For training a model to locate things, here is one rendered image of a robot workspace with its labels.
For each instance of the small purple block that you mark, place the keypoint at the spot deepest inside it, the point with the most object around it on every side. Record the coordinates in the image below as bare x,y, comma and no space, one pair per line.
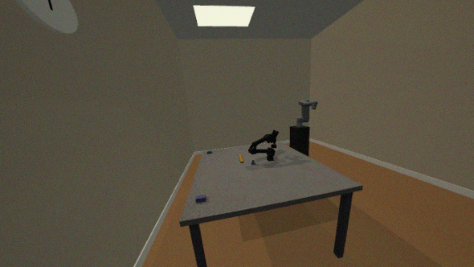
200,198

